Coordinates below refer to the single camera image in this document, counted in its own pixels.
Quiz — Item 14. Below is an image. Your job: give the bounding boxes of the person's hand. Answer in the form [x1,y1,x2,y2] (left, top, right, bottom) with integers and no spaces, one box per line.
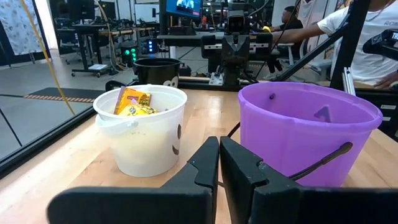
[374,70,398,91]

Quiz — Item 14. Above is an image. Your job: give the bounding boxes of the computer tower green lights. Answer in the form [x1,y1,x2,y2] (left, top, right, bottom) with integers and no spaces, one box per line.
[120,40,140,68]

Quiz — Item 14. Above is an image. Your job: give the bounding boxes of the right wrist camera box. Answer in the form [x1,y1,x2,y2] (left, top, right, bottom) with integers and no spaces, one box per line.
[226,10,247,35]

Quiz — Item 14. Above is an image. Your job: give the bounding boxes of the black device blue lights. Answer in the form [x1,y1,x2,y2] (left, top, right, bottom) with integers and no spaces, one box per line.
[146,38,160,56]

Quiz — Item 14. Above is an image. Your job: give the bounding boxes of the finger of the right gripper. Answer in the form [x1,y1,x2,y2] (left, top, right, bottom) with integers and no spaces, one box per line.
[236,34,251,65]
[222,34,237,65]

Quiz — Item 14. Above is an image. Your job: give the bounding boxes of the white ghost face bucket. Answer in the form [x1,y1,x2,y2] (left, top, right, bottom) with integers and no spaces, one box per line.
[92,83,188,179]

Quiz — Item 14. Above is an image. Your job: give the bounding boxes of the silver aluminium extrusion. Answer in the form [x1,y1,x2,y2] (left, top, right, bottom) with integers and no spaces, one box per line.
[341,66,358,96]

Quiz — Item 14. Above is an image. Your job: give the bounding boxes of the person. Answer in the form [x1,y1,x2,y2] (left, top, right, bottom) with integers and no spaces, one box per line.
[269,5,305,34]
[272,0,398,91]

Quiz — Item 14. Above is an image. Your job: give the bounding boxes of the black hazard striped mat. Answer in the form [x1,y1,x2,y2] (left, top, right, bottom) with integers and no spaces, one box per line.
[23,86,106,104]

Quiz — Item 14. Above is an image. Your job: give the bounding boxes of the wall monitor screen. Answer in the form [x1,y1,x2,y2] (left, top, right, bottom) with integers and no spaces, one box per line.
[165,0,203,19]

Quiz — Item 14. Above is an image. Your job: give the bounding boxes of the black desk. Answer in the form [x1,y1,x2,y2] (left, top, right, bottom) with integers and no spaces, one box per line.
[57,24,156,78]

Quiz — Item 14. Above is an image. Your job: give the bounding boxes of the yellow hanging cable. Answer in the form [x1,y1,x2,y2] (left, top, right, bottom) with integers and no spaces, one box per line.
[19,0,77,116]

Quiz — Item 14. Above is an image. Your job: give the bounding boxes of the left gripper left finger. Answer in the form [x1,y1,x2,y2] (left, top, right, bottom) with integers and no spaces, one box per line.
[46,136,220,224]

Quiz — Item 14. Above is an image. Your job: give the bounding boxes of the yellow Sour Patch packet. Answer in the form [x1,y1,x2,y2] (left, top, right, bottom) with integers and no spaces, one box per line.
[119,104,160,117]
[113,86,152,116]

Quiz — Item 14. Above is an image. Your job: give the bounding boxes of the black vampire face bucket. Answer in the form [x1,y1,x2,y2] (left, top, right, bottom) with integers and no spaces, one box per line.
[132,57,182,89]

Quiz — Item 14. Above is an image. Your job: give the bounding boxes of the silver mounting bracket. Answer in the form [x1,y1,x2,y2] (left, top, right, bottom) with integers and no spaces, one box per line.
[208,72,225,86]

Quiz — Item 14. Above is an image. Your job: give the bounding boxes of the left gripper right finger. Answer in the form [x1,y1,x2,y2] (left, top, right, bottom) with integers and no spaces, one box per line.
[219,136,398,224]

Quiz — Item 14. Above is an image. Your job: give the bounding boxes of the purple jack-o-lantern bucket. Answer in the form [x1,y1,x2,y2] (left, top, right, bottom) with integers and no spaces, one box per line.
[226,81,384,188]

